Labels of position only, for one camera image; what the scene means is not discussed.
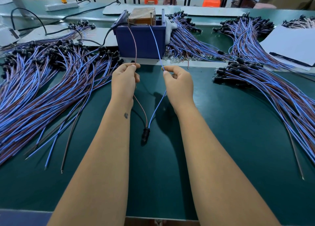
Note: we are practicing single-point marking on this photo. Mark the person's right hand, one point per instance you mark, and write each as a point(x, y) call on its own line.
point(179, 89)

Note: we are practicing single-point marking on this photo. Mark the person's left hand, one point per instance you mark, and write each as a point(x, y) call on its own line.
point(124, 84)

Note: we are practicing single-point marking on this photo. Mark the blue plastic tester box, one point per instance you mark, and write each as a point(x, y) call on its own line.
point(145, 43)

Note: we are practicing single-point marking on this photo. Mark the person's left forearm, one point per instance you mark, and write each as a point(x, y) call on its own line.
point(93, 171)

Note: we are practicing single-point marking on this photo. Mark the person's right forearm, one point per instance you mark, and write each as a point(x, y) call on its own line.
point(226, 174)

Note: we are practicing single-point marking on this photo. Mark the white power strip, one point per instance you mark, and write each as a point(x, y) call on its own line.
point(62, 6)

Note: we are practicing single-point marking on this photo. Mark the white flat mat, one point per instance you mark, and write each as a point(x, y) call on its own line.
point(97, 35)
point(214, 11)
point(140, 9)

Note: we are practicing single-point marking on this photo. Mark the brown cardboard block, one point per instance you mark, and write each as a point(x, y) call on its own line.
point(141, 16)

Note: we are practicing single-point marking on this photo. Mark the black pen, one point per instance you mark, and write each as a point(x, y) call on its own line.
point(290, 59)

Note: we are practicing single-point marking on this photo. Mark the pink plastic stool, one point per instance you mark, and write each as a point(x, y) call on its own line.
point(265, 5)

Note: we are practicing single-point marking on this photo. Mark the white paper sheet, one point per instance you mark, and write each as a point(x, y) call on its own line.
point(294, 43)

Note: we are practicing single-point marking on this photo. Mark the white plastic device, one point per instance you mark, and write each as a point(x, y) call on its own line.
point(7, 36)

